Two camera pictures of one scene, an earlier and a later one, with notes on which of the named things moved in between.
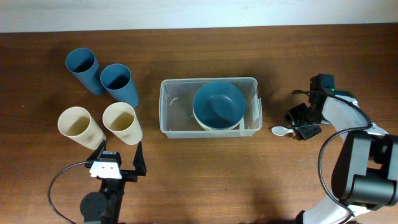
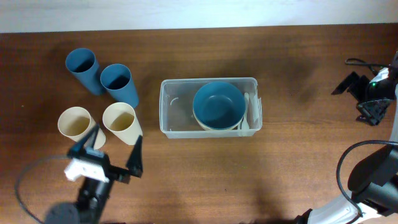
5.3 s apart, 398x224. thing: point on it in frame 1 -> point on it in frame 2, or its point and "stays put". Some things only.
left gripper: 140,167 -> 135,163
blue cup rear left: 82,63 stays put
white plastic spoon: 280,130 -> 245,124
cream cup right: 121,120 stays put
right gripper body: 304,121 -> 377,90
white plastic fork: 242,132 stays put
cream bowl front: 219,129 stays put
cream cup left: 77,124 stays put
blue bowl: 219,105 stays put
